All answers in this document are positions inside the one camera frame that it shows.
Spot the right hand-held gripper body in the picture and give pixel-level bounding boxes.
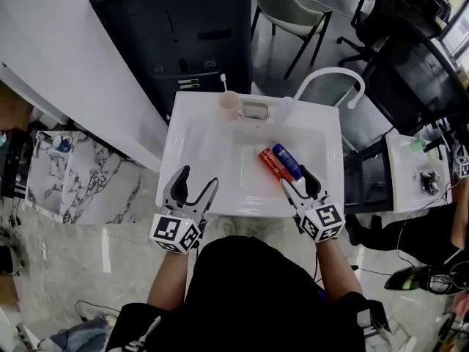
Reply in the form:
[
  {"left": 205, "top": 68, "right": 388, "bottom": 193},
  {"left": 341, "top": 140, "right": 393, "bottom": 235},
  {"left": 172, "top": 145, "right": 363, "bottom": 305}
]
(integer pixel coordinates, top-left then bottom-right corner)
[{"left": 292, "top": 191, "right": 347, "bottom": 246}]

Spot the person's right forearm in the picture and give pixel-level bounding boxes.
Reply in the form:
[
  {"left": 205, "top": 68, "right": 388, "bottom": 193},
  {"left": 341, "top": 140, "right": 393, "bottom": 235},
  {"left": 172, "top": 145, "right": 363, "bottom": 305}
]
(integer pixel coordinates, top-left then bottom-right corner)
[{"left": 314, "top": 238, "right": 364, "bottom": 306}]

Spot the soap dish with soap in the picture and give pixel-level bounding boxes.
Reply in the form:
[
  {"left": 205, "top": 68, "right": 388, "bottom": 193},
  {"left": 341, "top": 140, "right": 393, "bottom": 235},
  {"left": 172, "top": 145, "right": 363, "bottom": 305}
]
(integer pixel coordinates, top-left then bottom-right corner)
[{"left": 240, "top": 100, "right": 272, "bottom": 122}]

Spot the wire frame stool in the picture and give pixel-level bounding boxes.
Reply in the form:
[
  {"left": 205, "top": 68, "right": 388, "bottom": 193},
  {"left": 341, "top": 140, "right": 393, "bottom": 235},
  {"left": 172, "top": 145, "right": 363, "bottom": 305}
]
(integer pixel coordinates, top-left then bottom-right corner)
[{"left": 387, "top": 316, "right": 419, "bottom": 352}]

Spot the small black gadget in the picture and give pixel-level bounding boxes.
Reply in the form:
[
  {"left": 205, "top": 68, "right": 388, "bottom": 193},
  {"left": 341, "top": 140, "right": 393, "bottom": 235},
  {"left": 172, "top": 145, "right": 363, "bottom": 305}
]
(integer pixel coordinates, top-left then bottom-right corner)
[{"left": 418, "top": 170, "right": 441, "bottom": 194}]

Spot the black sink stand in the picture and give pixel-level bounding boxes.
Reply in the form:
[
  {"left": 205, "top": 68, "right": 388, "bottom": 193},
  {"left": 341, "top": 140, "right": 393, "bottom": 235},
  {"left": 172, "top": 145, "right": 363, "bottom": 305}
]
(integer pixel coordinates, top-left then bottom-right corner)
[{"left": 343, "top": 147, "right": 395, "bottom": 214}]

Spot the person's left forearm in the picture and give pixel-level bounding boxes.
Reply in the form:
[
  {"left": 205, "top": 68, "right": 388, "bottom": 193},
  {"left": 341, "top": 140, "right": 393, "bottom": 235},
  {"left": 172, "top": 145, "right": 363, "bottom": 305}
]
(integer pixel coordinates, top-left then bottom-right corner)
[{"left": 146, "top": 249, "right": 192, "bottom": 312}]

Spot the blue mug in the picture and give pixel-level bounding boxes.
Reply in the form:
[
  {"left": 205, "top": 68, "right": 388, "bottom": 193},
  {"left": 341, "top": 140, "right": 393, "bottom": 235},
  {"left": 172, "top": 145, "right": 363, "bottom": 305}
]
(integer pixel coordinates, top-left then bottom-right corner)
[{"left": 51, "top": 134, "right": 74, "bottom": 154}]

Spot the large black appliance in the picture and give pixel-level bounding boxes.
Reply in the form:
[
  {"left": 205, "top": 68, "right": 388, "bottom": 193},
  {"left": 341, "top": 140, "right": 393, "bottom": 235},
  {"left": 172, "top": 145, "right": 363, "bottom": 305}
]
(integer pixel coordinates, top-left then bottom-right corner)
[{"left": 91, "top": 0, "right": 254, "bottom": 125}]

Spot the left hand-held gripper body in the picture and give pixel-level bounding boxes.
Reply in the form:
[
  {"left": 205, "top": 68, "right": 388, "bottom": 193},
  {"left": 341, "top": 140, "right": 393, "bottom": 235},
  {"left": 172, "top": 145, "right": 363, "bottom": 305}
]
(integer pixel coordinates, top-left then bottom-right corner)
[{"left": 149, "top": 202, "right": 208, "bottom": 255}]

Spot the grey white waist bag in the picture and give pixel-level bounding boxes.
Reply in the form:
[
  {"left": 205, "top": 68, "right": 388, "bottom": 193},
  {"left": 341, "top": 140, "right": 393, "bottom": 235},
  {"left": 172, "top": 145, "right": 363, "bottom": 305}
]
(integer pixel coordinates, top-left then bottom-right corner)
[{"left": 355, "top": 308, "right": 389, "bottom": 352}]

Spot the small white sink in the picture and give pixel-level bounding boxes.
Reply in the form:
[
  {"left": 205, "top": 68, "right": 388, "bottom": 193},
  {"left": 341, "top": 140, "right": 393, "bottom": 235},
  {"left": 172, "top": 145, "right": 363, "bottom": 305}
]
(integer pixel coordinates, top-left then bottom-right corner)
[{"left": 384, "top": 128, "right": 459, "bottom": 214}]

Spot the black mesh office chair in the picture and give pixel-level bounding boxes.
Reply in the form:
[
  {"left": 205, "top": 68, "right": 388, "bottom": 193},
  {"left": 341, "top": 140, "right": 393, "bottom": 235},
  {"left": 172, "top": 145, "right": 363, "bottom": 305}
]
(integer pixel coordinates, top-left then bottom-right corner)
[{"left": 336, "top": 0, "right": 469, "bottom": 137}]

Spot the beige chair with black legs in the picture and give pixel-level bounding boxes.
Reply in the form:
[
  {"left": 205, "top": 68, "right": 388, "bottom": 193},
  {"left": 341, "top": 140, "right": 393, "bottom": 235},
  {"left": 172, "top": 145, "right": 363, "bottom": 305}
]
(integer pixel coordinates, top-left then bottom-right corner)
[{"left": 251, "top": 0, "right": 335, "bottom": 81}]

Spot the person's black shirt torso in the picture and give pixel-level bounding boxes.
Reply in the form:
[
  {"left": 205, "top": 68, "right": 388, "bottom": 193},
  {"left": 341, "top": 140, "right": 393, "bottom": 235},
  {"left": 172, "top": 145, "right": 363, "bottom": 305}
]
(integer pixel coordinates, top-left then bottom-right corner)
[{"left": 106, "top": 235, "right": 390, "bottom": 352}]

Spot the marble pattern cabinet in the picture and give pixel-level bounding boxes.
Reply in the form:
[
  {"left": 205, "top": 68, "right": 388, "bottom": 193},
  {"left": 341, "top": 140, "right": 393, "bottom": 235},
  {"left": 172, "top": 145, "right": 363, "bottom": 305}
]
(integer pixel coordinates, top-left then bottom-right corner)
[{"left": 23, "top": 130, "right": 144, "bottom": 225}]

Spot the black desk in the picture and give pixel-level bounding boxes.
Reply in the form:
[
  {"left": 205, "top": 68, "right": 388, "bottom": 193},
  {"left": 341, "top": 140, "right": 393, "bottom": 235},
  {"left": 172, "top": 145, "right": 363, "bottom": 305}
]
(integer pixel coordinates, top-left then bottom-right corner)
[{"left": 0, "top": 128, "right": 36, "bottom": 199}]

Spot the white sink basin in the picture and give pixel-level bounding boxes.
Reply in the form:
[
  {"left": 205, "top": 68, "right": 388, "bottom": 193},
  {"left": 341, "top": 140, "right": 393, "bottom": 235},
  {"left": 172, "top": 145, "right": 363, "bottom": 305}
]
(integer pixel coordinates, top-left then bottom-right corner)
[{"left": 155, "top": 90, "right": 346, "bottom": 220}]

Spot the white curved faucet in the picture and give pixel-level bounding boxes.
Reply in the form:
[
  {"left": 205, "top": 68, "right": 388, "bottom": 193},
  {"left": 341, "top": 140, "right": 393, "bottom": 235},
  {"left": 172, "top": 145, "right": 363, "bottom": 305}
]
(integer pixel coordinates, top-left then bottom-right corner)
[{"left": 283, "top": 66, "right": 367, "bottom": 125}]

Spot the black floor cable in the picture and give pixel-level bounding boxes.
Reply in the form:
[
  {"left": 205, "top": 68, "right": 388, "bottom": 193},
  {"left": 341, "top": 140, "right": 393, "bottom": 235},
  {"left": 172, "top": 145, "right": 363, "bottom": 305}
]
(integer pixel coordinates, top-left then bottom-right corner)
[{"left": 74, "top": 298, "right": 119, "bottom": 323}]

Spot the orange bottle with white cap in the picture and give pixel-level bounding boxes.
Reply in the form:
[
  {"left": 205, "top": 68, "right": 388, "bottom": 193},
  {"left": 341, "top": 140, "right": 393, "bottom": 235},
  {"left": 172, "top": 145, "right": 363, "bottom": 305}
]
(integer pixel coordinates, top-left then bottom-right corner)
[{"left": 258, "top": 147, "right": 295, "bottom": 183}]

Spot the blue bottle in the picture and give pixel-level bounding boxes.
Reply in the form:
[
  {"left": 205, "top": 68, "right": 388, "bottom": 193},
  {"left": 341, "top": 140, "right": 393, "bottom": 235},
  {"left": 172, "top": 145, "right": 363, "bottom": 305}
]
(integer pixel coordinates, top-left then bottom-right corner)
[{"left": 272, "top": 143, "right": 305, "bottom": 183}]

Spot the pink cup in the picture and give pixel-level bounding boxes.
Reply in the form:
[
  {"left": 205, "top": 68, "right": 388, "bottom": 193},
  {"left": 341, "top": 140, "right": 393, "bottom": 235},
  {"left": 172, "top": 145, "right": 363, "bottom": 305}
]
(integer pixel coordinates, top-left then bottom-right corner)
[{"left": 218, "top": 90, "right": 245, "bottom": 122}]

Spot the black green cabled device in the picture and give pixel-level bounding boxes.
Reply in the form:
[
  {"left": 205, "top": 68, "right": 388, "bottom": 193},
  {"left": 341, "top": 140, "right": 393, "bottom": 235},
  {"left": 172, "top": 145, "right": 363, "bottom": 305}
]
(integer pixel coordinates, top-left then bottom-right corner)
[{"left": 383, "top": 262, "right": 469, "bottom": 297}]

